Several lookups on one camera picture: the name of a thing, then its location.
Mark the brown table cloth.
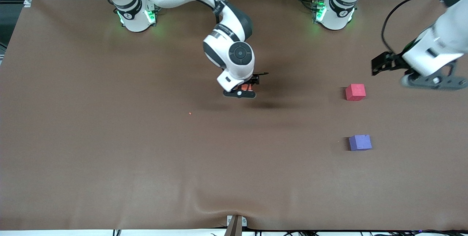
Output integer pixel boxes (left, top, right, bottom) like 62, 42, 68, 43
0, 0, 468, 231

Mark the red foam block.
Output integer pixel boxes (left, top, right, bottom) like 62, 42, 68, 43
345, 84, 366, 101

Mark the brown bar under bracket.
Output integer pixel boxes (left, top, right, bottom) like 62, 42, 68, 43
224, 216, 243, 236

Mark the purple foam block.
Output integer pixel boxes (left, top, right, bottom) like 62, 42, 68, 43
348, 135, 373, 151

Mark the grey metal clamp bracket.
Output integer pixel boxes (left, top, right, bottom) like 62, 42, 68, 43
226, 215, 248, 227

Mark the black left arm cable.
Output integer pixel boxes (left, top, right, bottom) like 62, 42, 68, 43
380, 0, 441, 56

